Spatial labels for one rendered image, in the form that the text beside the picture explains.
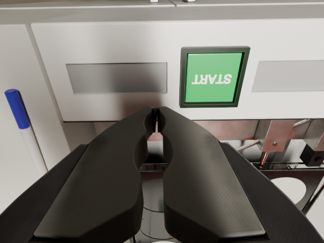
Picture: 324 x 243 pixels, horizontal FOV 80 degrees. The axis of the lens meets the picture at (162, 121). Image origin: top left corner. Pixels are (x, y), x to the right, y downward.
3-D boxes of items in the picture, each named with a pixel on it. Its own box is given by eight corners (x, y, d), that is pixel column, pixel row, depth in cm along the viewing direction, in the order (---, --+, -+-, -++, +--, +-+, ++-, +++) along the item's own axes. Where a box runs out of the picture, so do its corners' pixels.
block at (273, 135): (274, 140, 32) (283, 152, 29) (253, 140, 32) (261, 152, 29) (290, 95, 28) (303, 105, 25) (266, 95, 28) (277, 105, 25)
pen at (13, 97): (51, 195, 25) (12, 93, 17) (43, 194, 25) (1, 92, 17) (55, 188, 25) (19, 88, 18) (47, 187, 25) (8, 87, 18)
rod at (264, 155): (263, 162, 34) (266, 168, 33) (254, 162, 34) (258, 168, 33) (270, 141, 31) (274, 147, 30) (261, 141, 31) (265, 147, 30)
